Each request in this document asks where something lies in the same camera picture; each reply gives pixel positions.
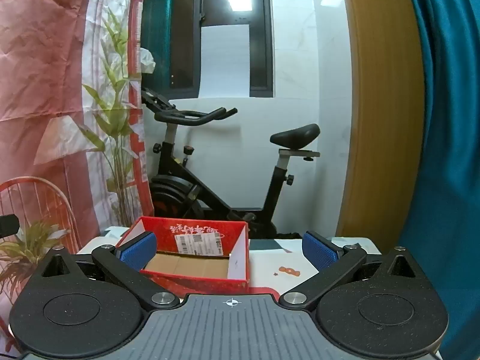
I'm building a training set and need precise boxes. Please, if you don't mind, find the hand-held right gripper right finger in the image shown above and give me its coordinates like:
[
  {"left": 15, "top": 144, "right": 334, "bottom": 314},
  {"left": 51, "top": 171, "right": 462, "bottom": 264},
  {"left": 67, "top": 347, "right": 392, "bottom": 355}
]
[{"left": 280, "top": 231, "right": 419, "bottom": 310}]

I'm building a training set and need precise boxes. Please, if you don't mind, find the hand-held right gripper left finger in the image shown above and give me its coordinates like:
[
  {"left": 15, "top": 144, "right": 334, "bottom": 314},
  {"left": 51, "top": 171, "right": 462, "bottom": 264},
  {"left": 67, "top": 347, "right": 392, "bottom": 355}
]
[{"left": 39, "top": 231, "right": 181, "bottom": 311}]

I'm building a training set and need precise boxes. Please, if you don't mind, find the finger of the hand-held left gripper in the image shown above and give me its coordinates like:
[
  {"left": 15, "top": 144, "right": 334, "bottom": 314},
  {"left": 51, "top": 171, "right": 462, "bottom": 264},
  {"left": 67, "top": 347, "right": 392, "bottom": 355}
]
[{"left": 0, "top": 214, "right": 20, "bottom": 239}]

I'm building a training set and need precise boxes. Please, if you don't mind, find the red strawberry print cardboard box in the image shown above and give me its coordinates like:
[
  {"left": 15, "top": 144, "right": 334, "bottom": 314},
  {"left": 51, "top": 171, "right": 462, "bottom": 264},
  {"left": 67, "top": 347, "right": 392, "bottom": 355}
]
[{"left": 115, "top": 216, "right": 251, "bottom": 295}]

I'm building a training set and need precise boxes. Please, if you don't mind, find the white printed tablecloth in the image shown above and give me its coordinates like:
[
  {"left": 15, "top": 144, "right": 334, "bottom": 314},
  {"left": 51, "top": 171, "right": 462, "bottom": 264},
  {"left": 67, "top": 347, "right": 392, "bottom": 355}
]
[{"left": 77, "top": 226, "right": 383, "bottom": 308}]

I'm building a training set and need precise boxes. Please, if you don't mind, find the black exercise bike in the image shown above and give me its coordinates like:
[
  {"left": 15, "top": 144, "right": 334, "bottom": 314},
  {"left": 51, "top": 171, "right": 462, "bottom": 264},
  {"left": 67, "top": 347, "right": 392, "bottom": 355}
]
[{"left": 140, "top": 87, "right": 321, "bottom": 239}]

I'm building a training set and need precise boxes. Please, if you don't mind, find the teal curtain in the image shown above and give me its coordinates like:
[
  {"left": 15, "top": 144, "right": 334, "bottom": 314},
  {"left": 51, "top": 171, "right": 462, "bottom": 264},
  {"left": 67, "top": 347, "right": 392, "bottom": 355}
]
[{"left": 397, "top": 0, "right": 480, "bottom": 360}]

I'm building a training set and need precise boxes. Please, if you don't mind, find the white paper sheet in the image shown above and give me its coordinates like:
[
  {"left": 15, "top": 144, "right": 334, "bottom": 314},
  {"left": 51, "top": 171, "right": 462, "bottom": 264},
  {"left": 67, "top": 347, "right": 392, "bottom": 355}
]
[{"left": 199, "top": 24, "right": 251, "bottom": 98}]

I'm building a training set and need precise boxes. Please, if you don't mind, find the dark framed window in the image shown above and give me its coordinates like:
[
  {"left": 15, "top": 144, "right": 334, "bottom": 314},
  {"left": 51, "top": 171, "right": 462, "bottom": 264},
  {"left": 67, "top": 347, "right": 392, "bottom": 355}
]
[{"left": 140, "top": 0, "right": 274, "bottom": 98}]

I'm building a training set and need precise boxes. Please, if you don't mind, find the wooden door frame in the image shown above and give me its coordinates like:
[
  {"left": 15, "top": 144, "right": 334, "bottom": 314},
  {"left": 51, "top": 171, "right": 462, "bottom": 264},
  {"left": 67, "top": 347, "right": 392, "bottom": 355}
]
[{"left": 335, "top": 0, "right": 430, "bottom": 248}]

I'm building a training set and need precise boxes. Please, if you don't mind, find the red plant print wall cloth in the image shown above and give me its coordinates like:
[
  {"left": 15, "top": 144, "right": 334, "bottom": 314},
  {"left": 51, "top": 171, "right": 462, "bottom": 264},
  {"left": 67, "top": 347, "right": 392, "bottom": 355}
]
[{"left": 0, "top": 0, "right": 154, "bottom": 357}]

